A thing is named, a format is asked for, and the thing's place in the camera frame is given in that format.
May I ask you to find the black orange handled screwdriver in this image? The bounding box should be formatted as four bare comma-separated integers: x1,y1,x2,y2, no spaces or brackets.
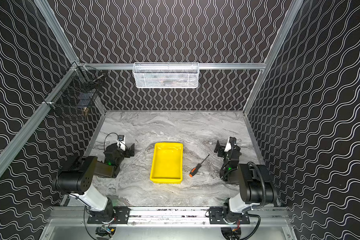
189,155,210,178

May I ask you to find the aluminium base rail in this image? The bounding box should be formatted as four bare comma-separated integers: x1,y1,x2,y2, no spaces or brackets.
49,205,290,227

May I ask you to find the black corrugated cable conduit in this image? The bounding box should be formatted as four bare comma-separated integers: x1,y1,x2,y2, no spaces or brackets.
247,161,268,208

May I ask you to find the black wire mesh basket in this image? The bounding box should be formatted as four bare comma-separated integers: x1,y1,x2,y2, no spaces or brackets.
46,63,105,122

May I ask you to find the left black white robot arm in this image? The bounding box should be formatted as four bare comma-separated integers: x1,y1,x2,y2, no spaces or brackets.
54,143,135,225

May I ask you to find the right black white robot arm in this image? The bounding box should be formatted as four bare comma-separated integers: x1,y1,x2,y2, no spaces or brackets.
209,137,277,225

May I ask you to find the yellow plastic bin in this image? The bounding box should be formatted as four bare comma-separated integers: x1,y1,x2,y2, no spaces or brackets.
150,143,184,184

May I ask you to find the white wire mesh basket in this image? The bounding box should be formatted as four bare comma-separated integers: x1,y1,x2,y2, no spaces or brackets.
133,62,200,89

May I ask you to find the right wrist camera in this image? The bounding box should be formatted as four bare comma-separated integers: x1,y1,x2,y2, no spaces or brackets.
224,137,237,153

